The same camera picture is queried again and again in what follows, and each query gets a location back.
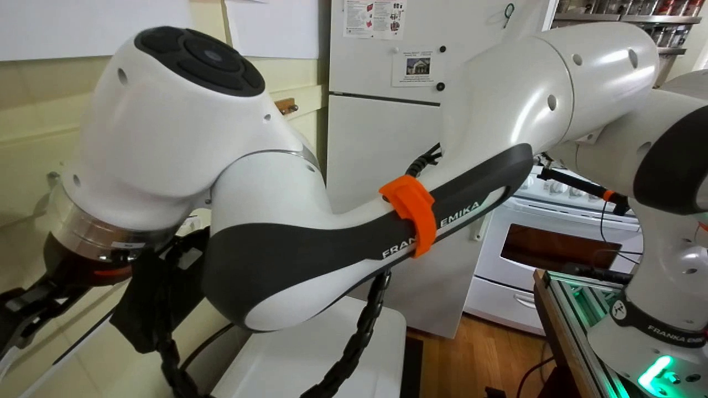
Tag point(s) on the wooden peg rack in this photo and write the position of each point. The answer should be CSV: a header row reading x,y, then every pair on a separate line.
x,y
287,106

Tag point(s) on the large white paper sheet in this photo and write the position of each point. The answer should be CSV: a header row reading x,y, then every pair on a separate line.
x,y
59,29

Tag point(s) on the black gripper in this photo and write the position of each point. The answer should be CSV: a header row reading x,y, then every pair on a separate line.
x,y
81,277

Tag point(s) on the robot mounting stand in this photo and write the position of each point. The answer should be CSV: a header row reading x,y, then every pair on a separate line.
x,y
583,310

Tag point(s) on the white kitchen stove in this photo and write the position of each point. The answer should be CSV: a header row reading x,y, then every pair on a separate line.
x,y
500,294

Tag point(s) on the metal spice jar shelf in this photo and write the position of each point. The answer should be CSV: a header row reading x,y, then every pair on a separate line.
x,y
626,19

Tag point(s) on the small photo magnet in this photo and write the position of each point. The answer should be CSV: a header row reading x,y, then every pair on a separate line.
x,y
419,64

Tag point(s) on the small white paper sheet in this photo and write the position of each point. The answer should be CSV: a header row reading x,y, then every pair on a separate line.
x,y
272,29

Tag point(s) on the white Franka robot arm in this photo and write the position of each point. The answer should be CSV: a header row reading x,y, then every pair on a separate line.
x,y
178,146

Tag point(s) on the printed label sheet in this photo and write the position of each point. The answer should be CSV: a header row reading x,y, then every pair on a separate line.
x,y
373,17

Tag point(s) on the white refrigerator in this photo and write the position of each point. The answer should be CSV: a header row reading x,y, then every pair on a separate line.
x,y
384,133

